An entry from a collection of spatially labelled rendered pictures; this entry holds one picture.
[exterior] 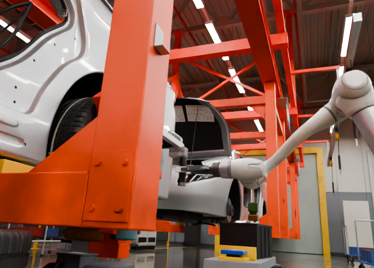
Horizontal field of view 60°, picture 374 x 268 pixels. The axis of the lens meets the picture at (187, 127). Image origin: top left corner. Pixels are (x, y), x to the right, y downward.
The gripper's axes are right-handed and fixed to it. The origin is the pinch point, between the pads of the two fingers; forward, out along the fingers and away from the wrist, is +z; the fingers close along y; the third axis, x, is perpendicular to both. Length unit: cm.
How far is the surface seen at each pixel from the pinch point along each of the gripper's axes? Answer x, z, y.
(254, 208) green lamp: -19.4, -39.0, -14.2
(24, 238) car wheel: -34, 6, -89
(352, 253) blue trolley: -60, -159, 893
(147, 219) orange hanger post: -28, -16, -67
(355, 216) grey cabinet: 55, -200, 1128
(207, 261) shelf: -39, -31, -53
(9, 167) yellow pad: -12, 36, -72
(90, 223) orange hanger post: -30, -3, -76
